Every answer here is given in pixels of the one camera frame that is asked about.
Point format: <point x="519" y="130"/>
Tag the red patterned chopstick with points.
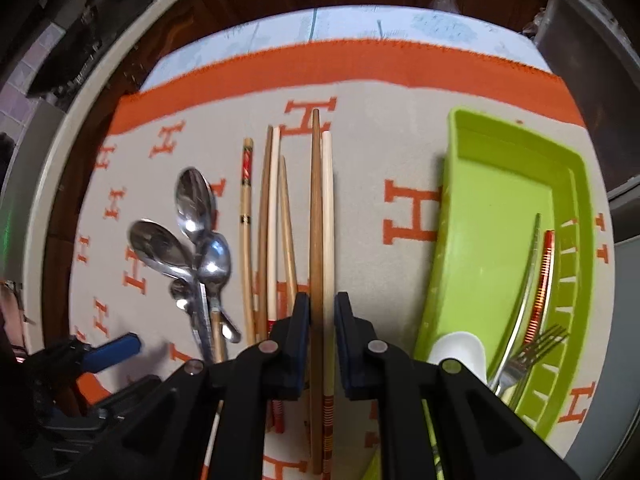
<point x="543" y="288"/>

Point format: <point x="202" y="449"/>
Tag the wooden handled steel spoon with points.
<point x="213" y="269"/>

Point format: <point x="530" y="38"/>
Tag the white ceramic spoon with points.
<point x="464" y="347"/>

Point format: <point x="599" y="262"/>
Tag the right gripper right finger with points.
<point x="361" y="369"/>

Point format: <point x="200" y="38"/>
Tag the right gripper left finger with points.
<point x="292" y="336"/>

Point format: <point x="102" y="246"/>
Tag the large steel tablespoon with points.
<point x="195" y="205"/>

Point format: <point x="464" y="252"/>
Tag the brown wooden chopstick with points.
<point x="262" y="312"/>

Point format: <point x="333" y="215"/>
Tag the orange beige H blanket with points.
<point x="201" y="119"/>

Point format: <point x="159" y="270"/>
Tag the wide steel soup spoon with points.
<point x="161" y="251"/>

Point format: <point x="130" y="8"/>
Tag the thin pale chopstick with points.
<point x="328" y="302"/>

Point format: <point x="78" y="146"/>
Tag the dark wooden chopstick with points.
<point x="316" y="298"/>

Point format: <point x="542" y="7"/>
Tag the small steel teaspoon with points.
<point x="181" y="293"/>

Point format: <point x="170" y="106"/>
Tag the green plastic utensil tray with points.
<point x="444" y="219"/>

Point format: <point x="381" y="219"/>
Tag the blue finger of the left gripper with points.
<point x="96" y="359"/>

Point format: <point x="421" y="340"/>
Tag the pale bamboo chopstick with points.
<point x="287" y="237"/>

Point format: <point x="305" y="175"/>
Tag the steel fork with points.
<point x="517" y="359"/>

